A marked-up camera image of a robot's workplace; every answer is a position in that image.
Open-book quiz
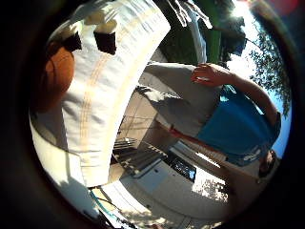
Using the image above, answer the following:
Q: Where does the brown bread plush toy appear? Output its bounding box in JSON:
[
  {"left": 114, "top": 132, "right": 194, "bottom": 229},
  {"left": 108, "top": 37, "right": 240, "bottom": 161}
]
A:
[{"left": 31, "top": 47, "right": 76, "bottom": 114}]

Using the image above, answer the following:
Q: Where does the beige house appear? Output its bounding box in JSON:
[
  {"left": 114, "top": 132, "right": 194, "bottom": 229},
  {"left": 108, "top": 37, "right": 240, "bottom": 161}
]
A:
[{"left": 120, "top": 152, "right": 236, "bottom": 220}]

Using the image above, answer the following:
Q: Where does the leafy tree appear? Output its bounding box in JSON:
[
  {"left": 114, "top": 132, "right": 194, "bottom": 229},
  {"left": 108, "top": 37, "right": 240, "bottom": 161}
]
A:
[{"left": 249, "top": 27, "right": 293, "bottom": 117}]

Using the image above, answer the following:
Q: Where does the person in blue shirt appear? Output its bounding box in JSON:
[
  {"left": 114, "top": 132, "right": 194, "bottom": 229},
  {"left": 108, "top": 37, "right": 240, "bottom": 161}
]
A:
[{"left": 137, "top": 61, "right": 284, "bottom": 179}]

